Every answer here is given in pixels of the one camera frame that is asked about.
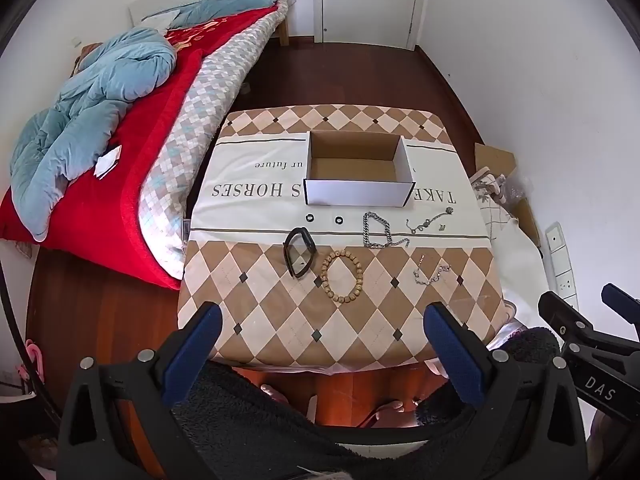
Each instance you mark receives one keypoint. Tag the pink hanger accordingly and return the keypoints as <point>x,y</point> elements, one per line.
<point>34,360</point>

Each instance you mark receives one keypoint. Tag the white cardboard box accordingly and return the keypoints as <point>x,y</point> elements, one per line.
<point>350,195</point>

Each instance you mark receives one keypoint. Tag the white power strip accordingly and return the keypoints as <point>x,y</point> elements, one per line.
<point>557,245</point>

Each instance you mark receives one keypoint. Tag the teal blanket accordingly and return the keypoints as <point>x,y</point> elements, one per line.
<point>225,7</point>

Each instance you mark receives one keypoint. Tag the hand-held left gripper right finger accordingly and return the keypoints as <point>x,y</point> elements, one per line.
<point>452,355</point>

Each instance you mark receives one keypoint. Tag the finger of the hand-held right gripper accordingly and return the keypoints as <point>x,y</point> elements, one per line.
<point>622,302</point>
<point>557,312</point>

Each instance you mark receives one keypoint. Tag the person's right foot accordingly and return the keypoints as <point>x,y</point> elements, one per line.
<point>395,405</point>

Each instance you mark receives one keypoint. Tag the diamond-print tablecloth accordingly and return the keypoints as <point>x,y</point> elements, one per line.
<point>280,310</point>

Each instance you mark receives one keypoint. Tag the light blue quilt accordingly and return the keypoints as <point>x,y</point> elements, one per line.
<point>100,90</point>

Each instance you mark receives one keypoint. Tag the flat cardboard piece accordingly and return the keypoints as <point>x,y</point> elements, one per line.
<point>495,159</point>
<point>529,222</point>

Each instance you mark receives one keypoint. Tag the red blanket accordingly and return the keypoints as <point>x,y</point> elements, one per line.
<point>135,160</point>

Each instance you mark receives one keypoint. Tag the person's foot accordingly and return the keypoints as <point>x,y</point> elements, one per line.
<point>395,405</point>
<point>272,391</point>

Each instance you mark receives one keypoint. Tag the white checkered bag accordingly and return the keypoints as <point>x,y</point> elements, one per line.
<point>492,215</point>

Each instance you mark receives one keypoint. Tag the clear plastic bag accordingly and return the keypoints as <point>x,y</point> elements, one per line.
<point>515,190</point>

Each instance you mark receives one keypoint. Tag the brown pillow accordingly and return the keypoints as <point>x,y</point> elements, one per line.
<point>86,54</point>

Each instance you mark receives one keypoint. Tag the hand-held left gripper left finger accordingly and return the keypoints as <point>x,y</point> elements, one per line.
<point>192,347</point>

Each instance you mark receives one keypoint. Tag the white door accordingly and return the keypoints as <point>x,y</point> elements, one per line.
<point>370,0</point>

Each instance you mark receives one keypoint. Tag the person's left foot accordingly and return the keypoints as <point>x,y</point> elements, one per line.
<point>272,391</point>

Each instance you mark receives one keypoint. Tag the white paper cards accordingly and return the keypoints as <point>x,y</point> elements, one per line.
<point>107,161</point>

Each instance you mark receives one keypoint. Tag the checked bed sheet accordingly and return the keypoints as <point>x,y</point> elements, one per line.
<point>200,110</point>

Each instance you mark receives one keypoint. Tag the white pillow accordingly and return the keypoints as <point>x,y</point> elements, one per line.
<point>160,20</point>

